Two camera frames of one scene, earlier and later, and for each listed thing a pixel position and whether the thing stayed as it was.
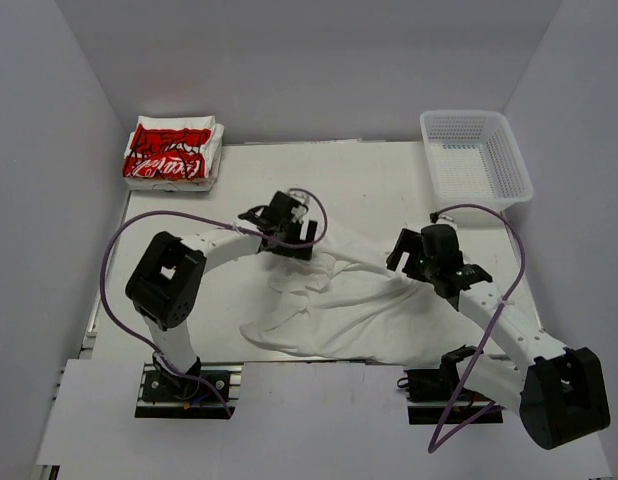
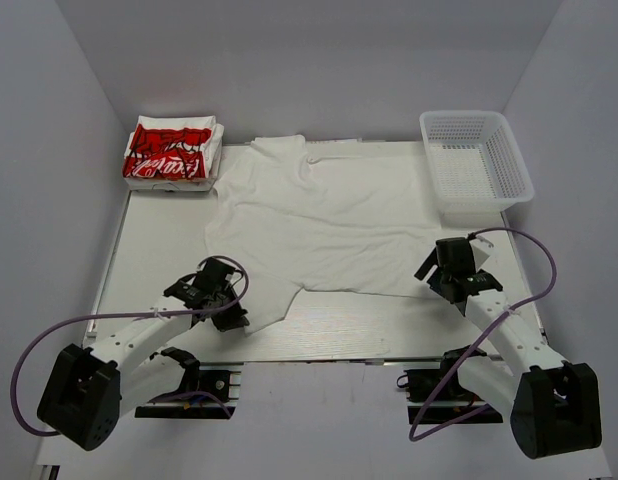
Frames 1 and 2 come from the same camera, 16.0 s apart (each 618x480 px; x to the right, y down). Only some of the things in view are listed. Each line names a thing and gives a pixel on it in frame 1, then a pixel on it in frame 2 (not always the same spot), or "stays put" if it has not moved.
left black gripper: x=301 y=252 → x=235 y=319
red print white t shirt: x=173 y=153 stays put
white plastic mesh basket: x=473 y=158 stays put
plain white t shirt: x=344 y=300 → x=281 y=222
